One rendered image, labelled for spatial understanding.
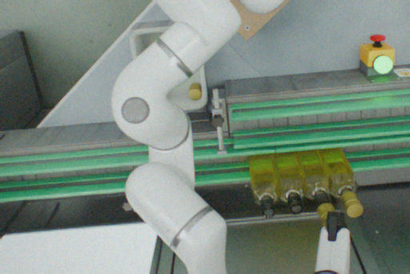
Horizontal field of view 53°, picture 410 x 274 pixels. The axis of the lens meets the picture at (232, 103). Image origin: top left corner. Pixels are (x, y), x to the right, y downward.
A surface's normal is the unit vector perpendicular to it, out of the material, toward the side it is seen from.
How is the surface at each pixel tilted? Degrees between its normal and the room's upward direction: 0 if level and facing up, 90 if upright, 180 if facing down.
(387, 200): 89
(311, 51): 0
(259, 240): 90
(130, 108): 36
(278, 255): 90
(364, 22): 0
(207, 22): 8
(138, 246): 90
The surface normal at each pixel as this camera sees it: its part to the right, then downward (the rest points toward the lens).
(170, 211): -0.13, -0.32
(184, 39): -0.04, -0.07
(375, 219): -0.07, -0.91
